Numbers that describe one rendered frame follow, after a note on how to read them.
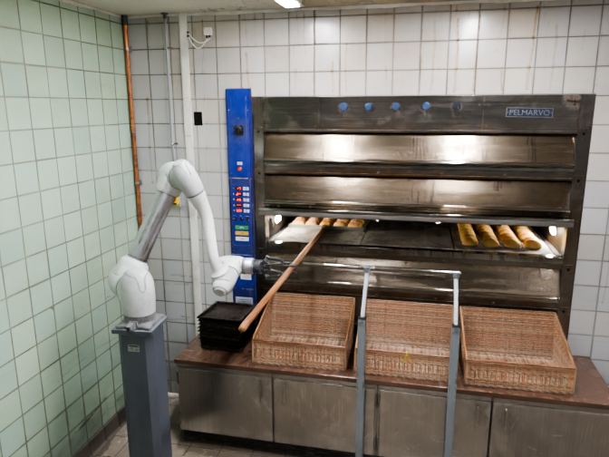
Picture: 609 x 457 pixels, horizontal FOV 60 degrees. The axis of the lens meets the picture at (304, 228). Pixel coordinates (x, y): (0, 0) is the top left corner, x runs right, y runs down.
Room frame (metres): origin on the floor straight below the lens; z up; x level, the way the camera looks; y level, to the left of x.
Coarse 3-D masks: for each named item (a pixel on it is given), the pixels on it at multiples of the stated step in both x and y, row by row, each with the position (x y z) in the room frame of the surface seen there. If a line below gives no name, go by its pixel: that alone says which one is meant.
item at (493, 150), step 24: (288, 144) 3.31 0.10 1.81; (312, 144) 3.27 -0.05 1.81; (336, 144) 3.24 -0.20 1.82; (360, 144) 3.21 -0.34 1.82; (384, 144) 3.18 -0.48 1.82; (408, 144) 3.15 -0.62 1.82; (432, 144) 3.12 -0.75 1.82; (456, 144) 3.09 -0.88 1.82; (480, 144) 3.06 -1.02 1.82; (504, 144) 3.03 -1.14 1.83; (528, 144) 3.01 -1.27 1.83; (552, 144) 2.98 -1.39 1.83
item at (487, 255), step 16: (272, 240) 3.37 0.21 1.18; (416, 256) 3.12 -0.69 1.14; (432, 256) 3.10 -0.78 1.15; (448, 256) 3.08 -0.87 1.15; (464, 256) 3.06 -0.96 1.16; (480, 256) 3.04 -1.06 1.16; (496, 256) 3.02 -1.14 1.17; (512, 256) 3.00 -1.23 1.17; (528, 256) 2.98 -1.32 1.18; (544, 256) 2.98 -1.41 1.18; (560, 256) 2.98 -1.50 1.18
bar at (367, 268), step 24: (312, 264) 2.88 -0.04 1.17; (336, 264) 2.86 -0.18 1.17; (456, 288) 2.66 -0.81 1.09; (456, 312) 2.56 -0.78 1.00; (360, 336) 2.60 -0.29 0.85; (456, 336) 2.49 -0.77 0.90; (360, 360) 2.59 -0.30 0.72; (456, 360) 2.49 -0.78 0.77; (360, 384) 2.59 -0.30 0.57; (456, 384) 2.49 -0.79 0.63; (360, 408) 2.59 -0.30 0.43; (360, 432) 2.59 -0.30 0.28; (360, 456) 2.59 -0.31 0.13
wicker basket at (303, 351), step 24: (264, 312) 3.07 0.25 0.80; (288, 312) 3.23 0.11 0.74; (312, 312) 3.20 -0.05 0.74; (264, 336) 3.06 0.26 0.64; (288, 336) 3.17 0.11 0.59; (312, 336) 3.16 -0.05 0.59; (336, 336) 3.13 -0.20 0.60; (264, 360) 2.82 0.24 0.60; (288, 360) 2.79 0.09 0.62; (312, 360) 2.84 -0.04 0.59; (336, 360) 2.73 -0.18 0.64
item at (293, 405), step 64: (192, 384) 2.87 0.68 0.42; (256, 384) 2.78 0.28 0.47; (320, 384) 2.70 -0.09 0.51; (384, 384) 2.61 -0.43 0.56; (576, 384) 2.57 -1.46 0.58; (256, 448) 2.83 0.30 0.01; (320, 448) 2.74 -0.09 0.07; (384, 448) 2.62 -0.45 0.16; (512, 448) 2.47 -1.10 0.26; (576, 448) 2.41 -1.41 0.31
